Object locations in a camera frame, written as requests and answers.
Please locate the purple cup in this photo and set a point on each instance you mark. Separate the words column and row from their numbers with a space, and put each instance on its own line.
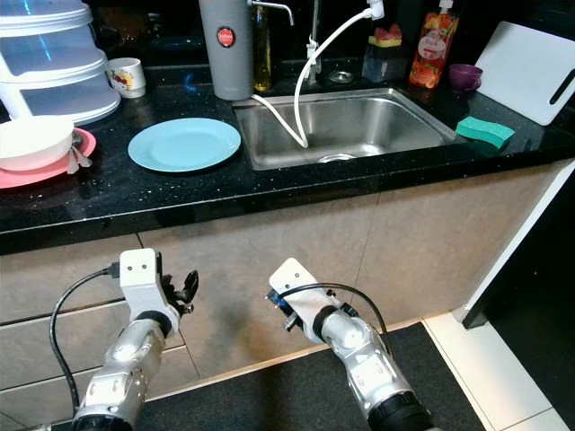
column 464, row 77

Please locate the white bowl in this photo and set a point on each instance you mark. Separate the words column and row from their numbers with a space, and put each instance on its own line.
column 34, row 139

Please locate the peach soap pump bottle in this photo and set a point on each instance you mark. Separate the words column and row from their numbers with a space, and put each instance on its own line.
column 433, row 49

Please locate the white tiered food container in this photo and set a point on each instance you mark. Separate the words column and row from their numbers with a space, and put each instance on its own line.
column 49, row 67

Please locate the white mug with red print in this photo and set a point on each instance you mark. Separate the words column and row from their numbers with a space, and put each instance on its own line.
column 127, row 78

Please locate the pink plate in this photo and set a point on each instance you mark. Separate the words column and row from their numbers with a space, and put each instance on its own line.
column 27, row 178

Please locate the beige drawer front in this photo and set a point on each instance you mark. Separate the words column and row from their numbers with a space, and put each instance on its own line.
column 22, row 409
column 54, row 274
column 22, row 350

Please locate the steel sink drain strainer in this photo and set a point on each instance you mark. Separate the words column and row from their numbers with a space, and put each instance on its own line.
column 337, row 157

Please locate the chrome faucet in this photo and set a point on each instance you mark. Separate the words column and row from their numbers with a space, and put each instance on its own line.
column 314, row 49

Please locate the dark holder with red sponge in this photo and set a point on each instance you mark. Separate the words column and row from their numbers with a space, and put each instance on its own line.
column 384, row 58

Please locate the beige stone-look cabinet panel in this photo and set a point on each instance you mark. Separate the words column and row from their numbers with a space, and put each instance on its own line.
column 234, row 251
column 449, row 238

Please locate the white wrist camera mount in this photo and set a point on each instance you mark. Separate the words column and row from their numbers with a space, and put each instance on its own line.
column 139, row 274
column 292, row 272

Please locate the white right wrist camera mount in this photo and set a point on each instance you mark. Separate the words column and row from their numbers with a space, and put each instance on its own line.
column 292, row 272

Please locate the round chrome deck cap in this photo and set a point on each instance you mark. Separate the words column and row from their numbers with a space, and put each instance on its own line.
column 341, row 76

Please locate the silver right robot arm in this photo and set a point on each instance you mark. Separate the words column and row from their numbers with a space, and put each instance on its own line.
column 368, row 368

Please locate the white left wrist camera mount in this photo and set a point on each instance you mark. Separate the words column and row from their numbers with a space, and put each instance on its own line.
column 139, row 274

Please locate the stainless steel sink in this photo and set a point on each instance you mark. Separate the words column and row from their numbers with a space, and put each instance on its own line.
column 373, row 124

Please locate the green sponge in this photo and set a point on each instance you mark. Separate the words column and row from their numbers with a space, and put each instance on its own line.
column 485, row 132

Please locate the white cutting board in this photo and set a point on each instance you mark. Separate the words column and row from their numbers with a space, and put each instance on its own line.
column 526, row 72

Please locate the light blue round plate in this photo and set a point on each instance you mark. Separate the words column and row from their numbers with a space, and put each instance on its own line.
column 184, row 145

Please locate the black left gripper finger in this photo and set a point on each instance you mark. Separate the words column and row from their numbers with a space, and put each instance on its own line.
column 190, row 285

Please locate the yellow oil bottle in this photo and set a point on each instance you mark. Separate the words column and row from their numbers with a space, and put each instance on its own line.
column 263, row 63

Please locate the grey water filter canister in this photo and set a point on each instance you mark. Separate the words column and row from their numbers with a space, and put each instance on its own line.
column 225, row 63

